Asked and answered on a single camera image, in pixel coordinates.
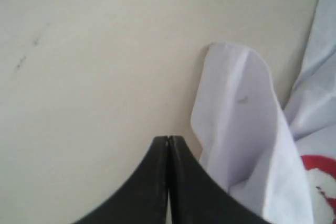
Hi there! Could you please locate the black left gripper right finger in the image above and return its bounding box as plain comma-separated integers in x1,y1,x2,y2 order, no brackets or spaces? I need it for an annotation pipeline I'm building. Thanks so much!
168,136,265,224

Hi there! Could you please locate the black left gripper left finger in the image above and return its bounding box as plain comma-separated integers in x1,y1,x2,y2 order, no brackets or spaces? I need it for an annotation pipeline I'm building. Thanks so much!
76,136,169,224

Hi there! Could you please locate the white t-shirt red lettering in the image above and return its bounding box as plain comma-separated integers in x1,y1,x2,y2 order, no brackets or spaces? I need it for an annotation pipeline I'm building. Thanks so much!
191,0,335,223

